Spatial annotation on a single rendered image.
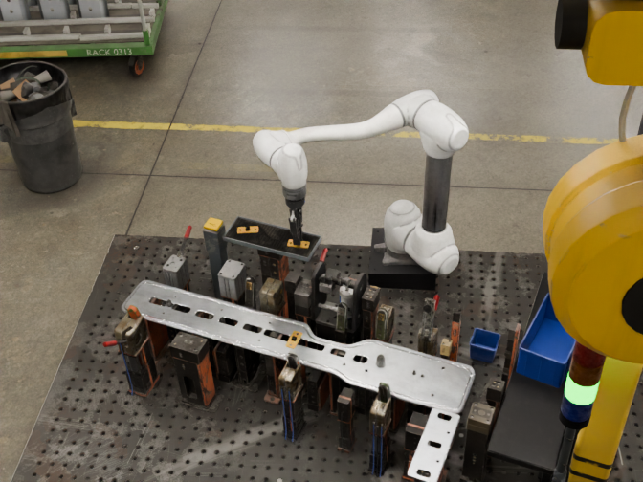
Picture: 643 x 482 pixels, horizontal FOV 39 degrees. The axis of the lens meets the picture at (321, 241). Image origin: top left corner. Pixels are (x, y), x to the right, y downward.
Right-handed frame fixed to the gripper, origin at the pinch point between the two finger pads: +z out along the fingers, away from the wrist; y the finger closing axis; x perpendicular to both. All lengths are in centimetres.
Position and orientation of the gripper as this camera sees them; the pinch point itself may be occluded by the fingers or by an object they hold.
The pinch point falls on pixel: (297, 235)
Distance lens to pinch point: 346.7
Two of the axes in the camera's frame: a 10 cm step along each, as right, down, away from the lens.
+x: 9.7, 1.3, -1.9
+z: 0.3, 7.5, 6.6
